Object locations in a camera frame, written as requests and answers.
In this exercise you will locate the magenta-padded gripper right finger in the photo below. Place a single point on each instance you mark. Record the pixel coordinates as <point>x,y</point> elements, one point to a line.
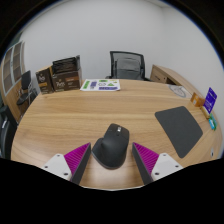
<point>148,159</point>

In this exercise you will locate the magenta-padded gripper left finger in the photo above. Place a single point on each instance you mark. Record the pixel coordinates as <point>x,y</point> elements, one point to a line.
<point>75,159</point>

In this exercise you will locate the black computer mouse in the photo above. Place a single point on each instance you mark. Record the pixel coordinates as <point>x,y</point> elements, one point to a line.
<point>111,148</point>

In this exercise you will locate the dark grey mouse pad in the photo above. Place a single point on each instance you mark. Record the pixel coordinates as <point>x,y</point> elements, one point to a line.
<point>180,130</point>

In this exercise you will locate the black leather armchair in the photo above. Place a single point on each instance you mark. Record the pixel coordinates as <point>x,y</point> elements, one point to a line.
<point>6,133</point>

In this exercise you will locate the tan small box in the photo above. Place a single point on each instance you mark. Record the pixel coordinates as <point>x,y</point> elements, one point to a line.
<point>205,112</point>

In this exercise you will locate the green packet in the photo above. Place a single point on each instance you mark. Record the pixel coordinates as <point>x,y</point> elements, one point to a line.
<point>213,122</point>

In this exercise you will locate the orange-brown small box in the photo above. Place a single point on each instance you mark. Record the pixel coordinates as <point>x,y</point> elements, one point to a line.
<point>197,100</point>

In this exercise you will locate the white green purple leaflet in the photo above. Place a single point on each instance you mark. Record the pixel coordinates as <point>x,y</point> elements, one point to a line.
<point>100,85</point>

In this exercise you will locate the large brown cardboard box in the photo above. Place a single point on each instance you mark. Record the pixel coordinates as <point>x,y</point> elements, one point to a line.
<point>66,80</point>

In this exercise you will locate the wooden side desk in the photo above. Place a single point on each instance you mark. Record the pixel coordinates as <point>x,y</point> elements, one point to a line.
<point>165,76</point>

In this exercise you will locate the small black visitor chair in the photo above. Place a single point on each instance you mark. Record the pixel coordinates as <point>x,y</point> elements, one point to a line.
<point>26,90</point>

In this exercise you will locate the purple card package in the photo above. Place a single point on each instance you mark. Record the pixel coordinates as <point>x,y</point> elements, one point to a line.
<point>210,100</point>

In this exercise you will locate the black mesh office chair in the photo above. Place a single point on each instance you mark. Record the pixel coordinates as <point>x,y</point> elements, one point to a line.
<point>128,66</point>

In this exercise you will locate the wooden shelf unit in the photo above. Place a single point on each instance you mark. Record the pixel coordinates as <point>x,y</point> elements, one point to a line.
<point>11,71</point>

